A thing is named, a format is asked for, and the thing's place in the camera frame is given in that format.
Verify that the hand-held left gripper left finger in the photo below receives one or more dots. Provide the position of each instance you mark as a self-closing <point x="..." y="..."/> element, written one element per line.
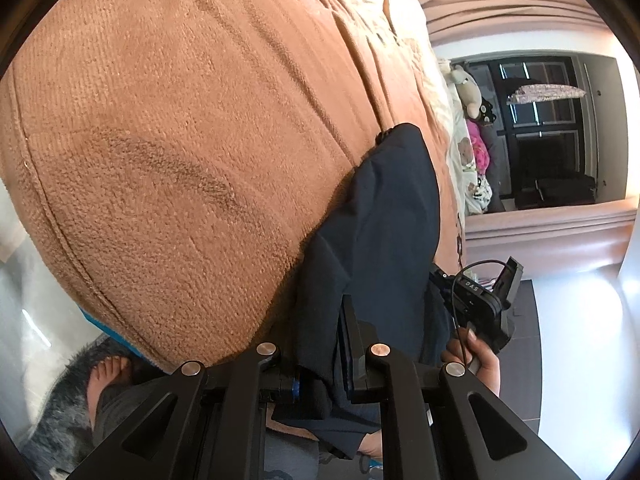
<point x="295" y="389"/>

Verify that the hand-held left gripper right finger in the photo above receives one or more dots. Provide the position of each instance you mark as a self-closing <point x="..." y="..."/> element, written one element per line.
<point x="351" y="355"/>

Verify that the black pants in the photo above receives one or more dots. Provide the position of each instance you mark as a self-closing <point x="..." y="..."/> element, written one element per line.
<point x="390" y="210"/>

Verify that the person's right hand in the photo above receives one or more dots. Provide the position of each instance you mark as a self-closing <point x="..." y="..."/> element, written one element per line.
<point x="482" y="367"/>

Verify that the pink curtain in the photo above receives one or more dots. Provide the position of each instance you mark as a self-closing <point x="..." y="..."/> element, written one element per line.
<point x="550" y="240"/>
<point x="500" y="5"/>

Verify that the cream bear print quilt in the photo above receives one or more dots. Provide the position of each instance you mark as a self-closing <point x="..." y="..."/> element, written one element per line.
<point x="470" y="185"/>

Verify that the dark sofa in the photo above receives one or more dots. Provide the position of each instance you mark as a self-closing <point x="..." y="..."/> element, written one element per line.
<point x="560" y="192"/>

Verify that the pink plush toy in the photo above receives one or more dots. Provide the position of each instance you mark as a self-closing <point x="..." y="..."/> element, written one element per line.
<point x="479" y="147"/>

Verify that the dark grey slipper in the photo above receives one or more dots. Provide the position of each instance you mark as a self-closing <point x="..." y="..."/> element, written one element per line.
<point x="130" y="405"/>

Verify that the dark framed window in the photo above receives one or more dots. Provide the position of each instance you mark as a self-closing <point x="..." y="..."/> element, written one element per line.
<point x="545" y="135"/>

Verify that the blue bed sheet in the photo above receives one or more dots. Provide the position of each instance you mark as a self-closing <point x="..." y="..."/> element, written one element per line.
<point x="115" y="337"/>

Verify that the black plush toy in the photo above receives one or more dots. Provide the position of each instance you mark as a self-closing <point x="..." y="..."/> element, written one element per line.
<point x="486" y="111"/>

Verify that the person's bare foot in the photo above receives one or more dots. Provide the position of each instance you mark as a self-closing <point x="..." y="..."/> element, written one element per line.
<point x="105" y="380"/>

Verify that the cream teddy bear plush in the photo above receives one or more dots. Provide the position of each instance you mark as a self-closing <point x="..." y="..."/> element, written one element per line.
<point x="462" y="85"/>

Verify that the grey fluffy rug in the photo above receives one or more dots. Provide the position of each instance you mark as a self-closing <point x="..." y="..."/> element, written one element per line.
<point x="55" y="420"/>

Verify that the orange fleece blanket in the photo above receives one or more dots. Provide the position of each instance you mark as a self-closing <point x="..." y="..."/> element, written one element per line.
<point x="175" y="160"/>

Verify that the cream fluffy blanket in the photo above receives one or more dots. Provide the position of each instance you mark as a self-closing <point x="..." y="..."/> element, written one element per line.
<point x="390" y="35"/>

